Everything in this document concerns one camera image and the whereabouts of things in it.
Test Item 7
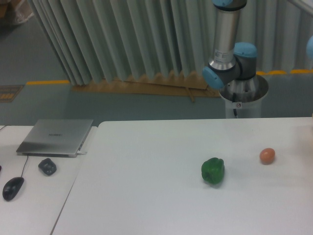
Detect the grey-green pleated curtain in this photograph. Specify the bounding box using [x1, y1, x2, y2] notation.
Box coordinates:
[29, 0, 313, 85]

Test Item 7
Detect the white usb plug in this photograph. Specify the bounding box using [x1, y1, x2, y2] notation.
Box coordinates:
[77, 151, 87, 155]

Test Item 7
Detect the black computer mouse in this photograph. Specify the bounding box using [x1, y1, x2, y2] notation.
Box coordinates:
[2, 177, 24, 201]

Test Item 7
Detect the brown egg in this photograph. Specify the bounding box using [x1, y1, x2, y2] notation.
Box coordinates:
[259, 148, 275, 165]

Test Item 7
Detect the silver laptop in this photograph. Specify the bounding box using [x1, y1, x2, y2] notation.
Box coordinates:
[16, 119, 93, 157]

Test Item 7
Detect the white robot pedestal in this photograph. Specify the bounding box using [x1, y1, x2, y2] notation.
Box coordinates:
[219, 75, 269, 118]

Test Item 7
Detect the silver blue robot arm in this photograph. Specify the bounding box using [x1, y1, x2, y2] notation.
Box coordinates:
[202, 0, 313, 89]

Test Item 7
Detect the brown cardboard sheet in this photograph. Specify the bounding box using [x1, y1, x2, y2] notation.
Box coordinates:
[71, 71, 220, 102]

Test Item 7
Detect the small black controller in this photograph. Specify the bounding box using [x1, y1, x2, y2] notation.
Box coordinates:
[38, 158, 57, 176]

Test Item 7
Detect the green bell pepper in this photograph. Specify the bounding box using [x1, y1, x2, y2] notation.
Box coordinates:
[201, 157, 225, 185]

